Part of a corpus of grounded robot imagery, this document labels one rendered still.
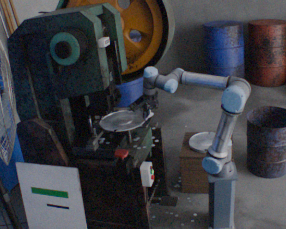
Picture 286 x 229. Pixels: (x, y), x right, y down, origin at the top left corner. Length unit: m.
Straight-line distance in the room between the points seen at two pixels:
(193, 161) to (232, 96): 0.95
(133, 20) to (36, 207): 1.45
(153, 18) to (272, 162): 1.45
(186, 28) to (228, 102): 3.64
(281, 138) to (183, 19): 3.06
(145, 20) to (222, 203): 1.29
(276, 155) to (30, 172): 1.84
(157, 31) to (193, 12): 2.99
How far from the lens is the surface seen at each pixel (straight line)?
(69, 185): 2.08
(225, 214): 2.17
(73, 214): 2.18
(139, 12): 2.16
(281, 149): 2.61
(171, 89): 1.71
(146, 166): 1.82
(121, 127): 1.93
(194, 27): 5.10
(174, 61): 5.29
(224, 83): 1.72
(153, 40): 2.13
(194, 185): 2.53
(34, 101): 2.02
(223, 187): 2.02
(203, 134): 2.61
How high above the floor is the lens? 1.63
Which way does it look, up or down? 24 degrees down
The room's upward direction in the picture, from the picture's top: 7 degrees counter-clockwise
